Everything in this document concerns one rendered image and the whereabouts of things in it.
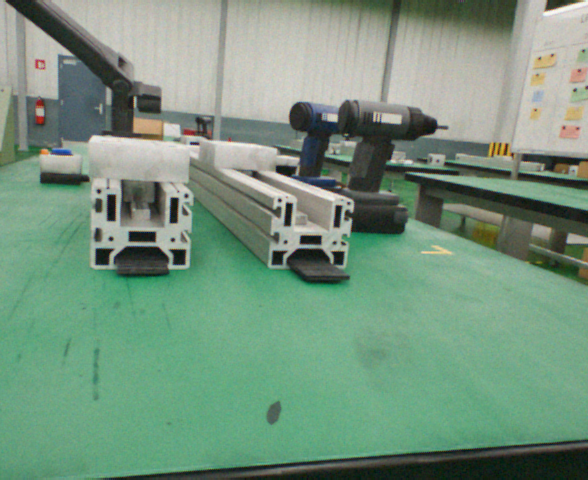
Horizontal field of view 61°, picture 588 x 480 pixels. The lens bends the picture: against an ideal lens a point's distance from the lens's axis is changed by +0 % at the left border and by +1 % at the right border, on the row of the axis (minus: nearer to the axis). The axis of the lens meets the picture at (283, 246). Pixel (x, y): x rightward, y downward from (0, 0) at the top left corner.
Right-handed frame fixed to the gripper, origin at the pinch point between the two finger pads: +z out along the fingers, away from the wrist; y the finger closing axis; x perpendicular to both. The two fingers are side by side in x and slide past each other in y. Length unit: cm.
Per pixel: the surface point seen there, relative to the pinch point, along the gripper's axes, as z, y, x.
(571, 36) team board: -93, 298, 147
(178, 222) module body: -3, 4, -88
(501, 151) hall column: -9, 602, 526
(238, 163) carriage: -7, 18, -56
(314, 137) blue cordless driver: -13, 37, -42
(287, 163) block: -5.6, 37.3, -26.1
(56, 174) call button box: 0.3, -13.7, -23.5
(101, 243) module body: -1, -4, -88
